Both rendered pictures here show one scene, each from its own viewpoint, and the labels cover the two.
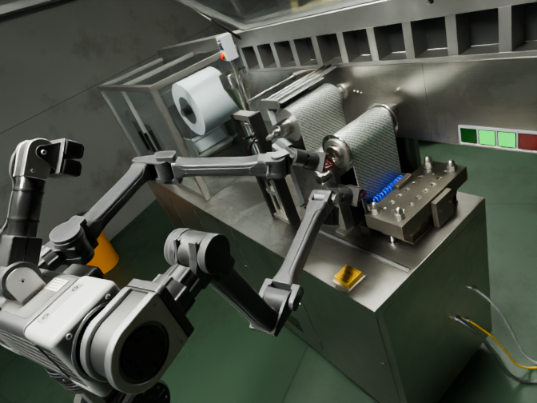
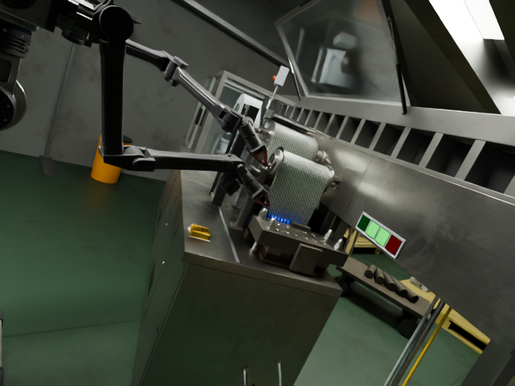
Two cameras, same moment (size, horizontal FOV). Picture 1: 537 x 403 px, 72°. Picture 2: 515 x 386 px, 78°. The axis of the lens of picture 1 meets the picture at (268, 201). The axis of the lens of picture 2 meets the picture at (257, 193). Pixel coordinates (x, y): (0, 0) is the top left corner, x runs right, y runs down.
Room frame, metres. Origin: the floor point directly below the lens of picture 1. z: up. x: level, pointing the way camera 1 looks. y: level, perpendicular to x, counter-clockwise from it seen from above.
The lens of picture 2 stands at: (-0.17, -0.43, 1.39)
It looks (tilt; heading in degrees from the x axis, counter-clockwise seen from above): 12 degrees down; 6
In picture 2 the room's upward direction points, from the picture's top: 23 degrees clockwise
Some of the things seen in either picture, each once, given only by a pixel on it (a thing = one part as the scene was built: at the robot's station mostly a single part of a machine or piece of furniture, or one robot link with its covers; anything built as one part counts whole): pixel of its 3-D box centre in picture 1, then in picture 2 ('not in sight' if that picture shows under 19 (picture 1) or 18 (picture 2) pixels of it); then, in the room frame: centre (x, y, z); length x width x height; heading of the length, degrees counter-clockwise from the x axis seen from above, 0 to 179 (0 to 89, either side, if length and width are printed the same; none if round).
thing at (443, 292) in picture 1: (271, 235); (204, 235); (2.07, 0.07, 0.43); 2.52 x 0.64 x 0.86; 26
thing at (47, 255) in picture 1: (38, 265); not in sight; (0.86, 0.60, 1.45); 0.09 x 0.08 x 0.12; 50
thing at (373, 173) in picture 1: (379, 171); (290, 204); (1.20, -0.43, 1.11); 0.23 x 0.01 x 0.18; 116
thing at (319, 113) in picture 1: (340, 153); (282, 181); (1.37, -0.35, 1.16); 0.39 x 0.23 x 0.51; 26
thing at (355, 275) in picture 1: (348, 276); (199, 232); (0.95, -0.16, 0.91); 0.07 x 0.07 x 0.02; 26
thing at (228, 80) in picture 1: (233, 77); (273, 106); (1.89, -0.07, 1.50); 0.14 x 0.14 x 0.06
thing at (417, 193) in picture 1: (416, 196); (297, 240); (1.11, -0.52, 1.00); 0.40 x 0.16 x 0.06; 116
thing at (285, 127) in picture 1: (283, 129); (263, 133); (1.42, -0.17, 1.34); 0.06 x 0.06 x 0.06; 26
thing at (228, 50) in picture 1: (225, 48); (280, 76); (1.71, -0.08, 1.66); 0.07 x 0.07 x 0.10; 14
